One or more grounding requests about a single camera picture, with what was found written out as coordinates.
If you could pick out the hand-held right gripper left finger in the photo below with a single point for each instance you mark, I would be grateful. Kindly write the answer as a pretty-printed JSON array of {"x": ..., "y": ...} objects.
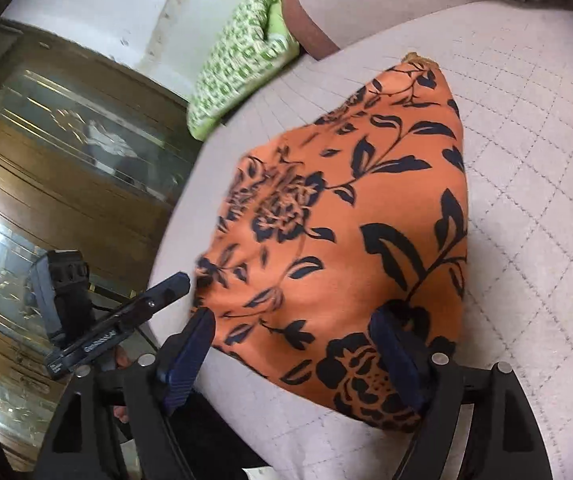
[{"x": 189, "y": 355}]

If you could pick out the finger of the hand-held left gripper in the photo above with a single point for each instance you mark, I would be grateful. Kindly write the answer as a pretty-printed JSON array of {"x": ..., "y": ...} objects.
[{"x": 164, "y": 292}]

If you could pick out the beige quilted sofa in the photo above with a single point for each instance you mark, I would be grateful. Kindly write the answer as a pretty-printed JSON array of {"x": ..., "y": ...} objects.
[{"x": 526, "y": 185}]

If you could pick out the green patterned cushion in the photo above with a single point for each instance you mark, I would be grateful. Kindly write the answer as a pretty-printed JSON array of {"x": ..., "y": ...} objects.
[{"x": 236, "y": 55}]

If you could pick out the wooden glass-door cabinet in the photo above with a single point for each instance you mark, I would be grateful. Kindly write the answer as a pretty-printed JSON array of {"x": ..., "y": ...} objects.
[{"x": 56, "y": 160}]

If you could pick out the orange floral garment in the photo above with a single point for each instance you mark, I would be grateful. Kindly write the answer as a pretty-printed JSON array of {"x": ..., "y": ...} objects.
[{"x": 356, "y": 200}]

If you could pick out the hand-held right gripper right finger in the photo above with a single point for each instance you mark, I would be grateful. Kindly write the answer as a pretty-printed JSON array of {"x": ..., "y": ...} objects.
[{"x": 396, "y": 355}]

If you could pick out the person's left hand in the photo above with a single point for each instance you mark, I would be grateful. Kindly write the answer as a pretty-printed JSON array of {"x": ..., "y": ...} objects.
[{"x": 122, "y": 358}]

